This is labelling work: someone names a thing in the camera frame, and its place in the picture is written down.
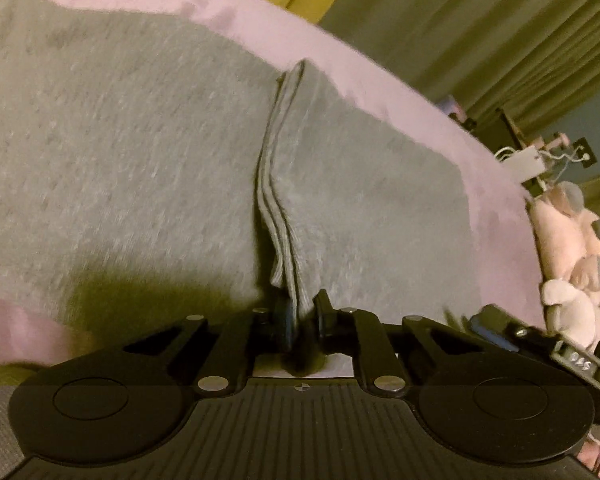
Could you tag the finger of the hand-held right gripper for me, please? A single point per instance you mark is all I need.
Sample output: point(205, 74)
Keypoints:
point(500, 327)

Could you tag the pink plush toy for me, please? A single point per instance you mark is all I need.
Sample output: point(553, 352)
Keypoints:
point(565, 230)

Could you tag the dark side table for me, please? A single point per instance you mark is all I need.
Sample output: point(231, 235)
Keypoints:
point(500, 132)

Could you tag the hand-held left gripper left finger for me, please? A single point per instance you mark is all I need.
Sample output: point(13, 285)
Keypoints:
point(283, 327)

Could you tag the cream plush toy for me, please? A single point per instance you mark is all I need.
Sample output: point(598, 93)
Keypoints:
point(572, 305)

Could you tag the pink blanket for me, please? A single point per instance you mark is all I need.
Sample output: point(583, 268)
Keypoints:
point(380, 85)

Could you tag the green curtain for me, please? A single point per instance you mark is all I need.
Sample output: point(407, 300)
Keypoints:
point(470, 20)

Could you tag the person's right hand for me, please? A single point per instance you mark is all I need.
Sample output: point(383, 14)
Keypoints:
point(597, 462)

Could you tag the grey sweatpants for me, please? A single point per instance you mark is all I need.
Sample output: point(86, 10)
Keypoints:
point(130, 160)

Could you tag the purple packet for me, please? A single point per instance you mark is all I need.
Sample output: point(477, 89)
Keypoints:
point(452, 107)

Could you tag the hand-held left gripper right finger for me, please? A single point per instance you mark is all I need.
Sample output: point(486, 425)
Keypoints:
point(323, 317)

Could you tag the wooden stand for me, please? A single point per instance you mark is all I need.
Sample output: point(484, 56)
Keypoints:
point(552, 146)

